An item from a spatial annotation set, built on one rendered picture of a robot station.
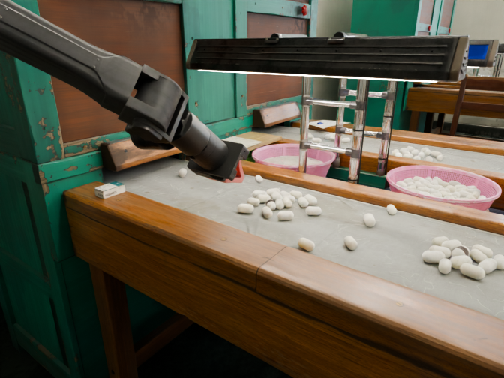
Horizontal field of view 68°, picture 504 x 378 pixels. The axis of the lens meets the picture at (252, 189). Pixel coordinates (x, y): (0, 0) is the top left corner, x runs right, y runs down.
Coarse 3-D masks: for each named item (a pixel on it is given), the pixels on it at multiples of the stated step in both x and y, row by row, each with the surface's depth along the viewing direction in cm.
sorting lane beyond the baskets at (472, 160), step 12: (276, 132) 165; (288, 132) 165; (312, 132) 165; (324, 132) 165; (324, 144) 145; (348, 144) 145; (372, 144) 145; (396, 144) 145; (408, 144) 145; (432, 156) 129; (444, 156) 129; (456, 156) 129; (468, 156) 129; (480, 156) 129; (492, 156) 129; (480, 168) 116; (492, 168) 116
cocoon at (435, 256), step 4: (424, 252) 65; (428, 252) 65; (432, 252) 65; (436, 252) 65; (440, 252) 65; (424, 256) 65; (428, 256) 65; (432, 256) 64; (436, 256) 64; (440, 256) 64; (444, 256) 65; (424, 260) 65; (428, 260) 65; (432, 260) 65; (436, 260) 64
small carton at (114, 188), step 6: (102, 186) 88; (108, 186) 88; (114, 186) 88; (120, 186) 89; (96, 192) 87; (102, 192) 86; (108, 192) 87; (114, 192) 88; (120, 192) 89; (102, 198) 86
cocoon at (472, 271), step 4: (464, 264) 62; (468, 264) 61; (460, 268) 62; (464, 268) 61; (468, 268) 61; (472, 268) 60; (476, 268) 60; (480, 268) 60; (464, 272) 61; (468, 272) 61; (472, 272) 60; (476, 272) 60; (480, 272) 60; (484, 272) 60; (472, 276) 60; (476, 276) 60; (480, 276) 60
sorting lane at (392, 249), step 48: (144, 192) 97; (192, 192) 97; (240, 192) 97; (288, 192) 97; (288, 240) 73; (336, 240) 73; (384, 240) 73; (480, 240) 73; (432, 288) 59; (480, 288) 59
